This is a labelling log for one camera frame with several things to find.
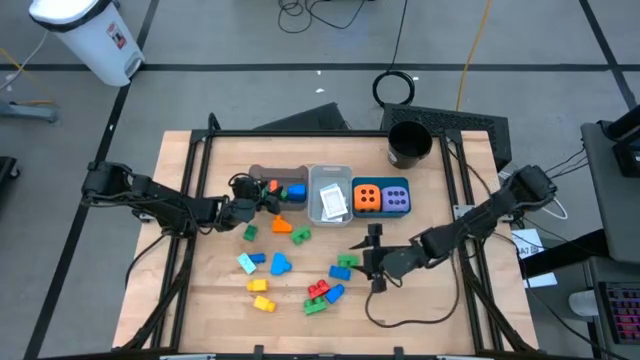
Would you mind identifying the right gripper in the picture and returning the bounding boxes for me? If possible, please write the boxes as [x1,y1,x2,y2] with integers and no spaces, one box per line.
[349,223,426,295]

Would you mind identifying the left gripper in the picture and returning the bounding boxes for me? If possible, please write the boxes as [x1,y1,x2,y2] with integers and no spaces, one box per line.
[219,180,282,231]

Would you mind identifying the red toy brick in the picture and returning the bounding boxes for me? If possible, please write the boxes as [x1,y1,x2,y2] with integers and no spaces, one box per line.
[306,279,332,300]

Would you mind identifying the orange foam die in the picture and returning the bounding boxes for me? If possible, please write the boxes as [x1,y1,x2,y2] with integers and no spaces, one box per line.
[353,183,383,213]

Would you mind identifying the purple foam die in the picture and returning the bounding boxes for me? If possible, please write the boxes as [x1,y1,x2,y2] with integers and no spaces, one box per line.
[381,185,411,213]

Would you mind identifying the large blue rounded toy brick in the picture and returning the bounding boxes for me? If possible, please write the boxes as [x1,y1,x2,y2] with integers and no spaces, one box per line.
[269,252,293,277]

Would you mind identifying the light green toy brick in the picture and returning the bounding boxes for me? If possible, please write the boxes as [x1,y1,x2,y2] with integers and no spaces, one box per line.
[303,296,329,317]

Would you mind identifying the grey plastic bin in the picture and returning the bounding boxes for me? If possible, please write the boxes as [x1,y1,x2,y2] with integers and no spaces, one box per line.
[248,163,310,212]

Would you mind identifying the white plastic bin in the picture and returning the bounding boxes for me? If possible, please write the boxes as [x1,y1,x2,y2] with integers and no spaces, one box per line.
[307,164,354,227]

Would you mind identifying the light cyan flat toy brick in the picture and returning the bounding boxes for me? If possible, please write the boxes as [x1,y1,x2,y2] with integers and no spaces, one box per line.
[236,252,258,275]

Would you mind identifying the teal plastic bin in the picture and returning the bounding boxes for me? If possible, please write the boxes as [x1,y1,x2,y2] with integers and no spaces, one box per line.
[350,176,412,219]

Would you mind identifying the black angled panel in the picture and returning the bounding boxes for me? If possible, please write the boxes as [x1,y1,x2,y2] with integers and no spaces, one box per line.
[253,101,351,132]

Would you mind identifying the black bucket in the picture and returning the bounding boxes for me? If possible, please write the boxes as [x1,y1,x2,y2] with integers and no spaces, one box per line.
[387,120,434,170]

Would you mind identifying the white paper sheet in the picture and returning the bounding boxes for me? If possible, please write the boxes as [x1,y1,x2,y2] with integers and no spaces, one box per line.
[510,228,546,260]
[522,272,559,290]

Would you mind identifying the black perforated panel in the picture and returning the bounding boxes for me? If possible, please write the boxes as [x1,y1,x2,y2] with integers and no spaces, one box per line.
[380,103,514,172]

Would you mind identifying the white trash can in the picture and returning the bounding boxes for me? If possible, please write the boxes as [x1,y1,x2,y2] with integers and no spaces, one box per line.
[28,0,147,88]

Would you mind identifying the grey cart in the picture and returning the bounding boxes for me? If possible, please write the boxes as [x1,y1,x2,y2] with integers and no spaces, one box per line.
[580,119,640,265]

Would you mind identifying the grey stand base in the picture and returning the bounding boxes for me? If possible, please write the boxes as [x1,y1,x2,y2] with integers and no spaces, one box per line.
[0,97,59,124]

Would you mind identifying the backlit keyboard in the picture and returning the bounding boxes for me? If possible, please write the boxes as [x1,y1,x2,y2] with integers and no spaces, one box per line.
[597,280,640,346]

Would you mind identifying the black box on cart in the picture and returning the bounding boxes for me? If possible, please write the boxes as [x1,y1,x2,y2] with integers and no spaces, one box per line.
[602,104,640,179]

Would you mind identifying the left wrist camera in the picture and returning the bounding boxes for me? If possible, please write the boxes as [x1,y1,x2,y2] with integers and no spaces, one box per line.
[230,173,262,202]

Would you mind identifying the black aluminium station frame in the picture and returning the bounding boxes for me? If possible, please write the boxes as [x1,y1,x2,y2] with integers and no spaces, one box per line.
[119,112,539,360]

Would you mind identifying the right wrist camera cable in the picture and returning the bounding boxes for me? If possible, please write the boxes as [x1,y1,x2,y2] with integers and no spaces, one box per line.
[363,244,461,329]

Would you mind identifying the black coiled floor cable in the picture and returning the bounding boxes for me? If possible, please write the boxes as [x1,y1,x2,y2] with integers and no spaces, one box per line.
[371,0,417,107]

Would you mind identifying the yellow hanging cable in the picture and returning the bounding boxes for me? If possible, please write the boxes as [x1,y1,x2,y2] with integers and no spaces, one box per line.
[455,0,495,112]

